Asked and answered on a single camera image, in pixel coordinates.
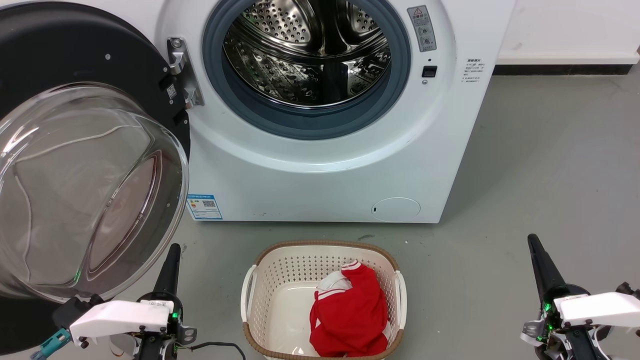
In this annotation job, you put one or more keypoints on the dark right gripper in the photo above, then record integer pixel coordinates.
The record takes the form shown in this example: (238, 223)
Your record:
(555, 340)

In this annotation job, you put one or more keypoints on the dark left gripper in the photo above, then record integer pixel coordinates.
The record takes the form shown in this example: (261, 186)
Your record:
(172, 345)

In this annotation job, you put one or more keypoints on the black round glass door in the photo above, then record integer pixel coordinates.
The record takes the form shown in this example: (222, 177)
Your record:
(75, 55)

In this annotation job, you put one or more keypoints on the white washing machine body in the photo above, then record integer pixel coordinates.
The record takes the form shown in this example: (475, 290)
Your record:
(310, 190)

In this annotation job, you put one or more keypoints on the metal door hinge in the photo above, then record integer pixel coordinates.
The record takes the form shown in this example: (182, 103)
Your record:
(181, 65)

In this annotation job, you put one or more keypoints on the black door latch socket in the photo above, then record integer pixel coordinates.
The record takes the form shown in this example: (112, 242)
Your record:
(429, 71)

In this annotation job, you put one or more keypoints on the stainless steel washer drum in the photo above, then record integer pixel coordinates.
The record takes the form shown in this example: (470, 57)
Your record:
(305, 55)

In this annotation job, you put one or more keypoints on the blue energy label sticker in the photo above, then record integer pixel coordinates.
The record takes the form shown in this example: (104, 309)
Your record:
(204, 207)

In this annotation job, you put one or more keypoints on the beige perforated laundry basket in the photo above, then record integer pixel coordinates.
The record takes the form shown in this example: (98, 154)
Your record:
(277, 280)

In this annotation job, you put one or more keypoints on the round white filter cover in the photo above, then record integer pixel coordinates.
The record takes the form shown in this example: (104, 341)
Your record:
(396, 210)

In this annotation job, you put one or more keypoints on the red and white garment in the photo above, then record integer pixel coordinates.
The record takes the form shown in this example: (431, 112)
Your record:
(350, 312)

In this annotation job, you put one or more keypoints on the grey warning sticker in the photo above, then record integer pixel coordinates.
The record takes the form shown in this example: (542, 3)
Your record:
(422, 28)

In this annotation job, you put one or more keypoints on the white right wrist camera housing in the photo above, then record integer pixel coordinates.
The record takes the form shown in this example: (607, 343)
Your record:
(600, 307)

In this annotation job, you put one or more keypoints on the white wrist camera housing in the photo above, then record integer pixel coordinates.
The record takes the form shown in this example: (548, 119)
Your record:
(120, 319)
(600, 307)

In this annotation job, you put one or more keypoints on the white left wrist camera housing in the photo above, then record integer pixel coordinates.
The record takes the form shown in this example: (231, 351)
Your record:
(120, 319)

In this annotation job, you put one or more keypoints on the black block behind camera housing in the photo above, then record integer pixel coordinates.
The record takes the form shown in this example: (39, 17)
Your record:
(67, 311)

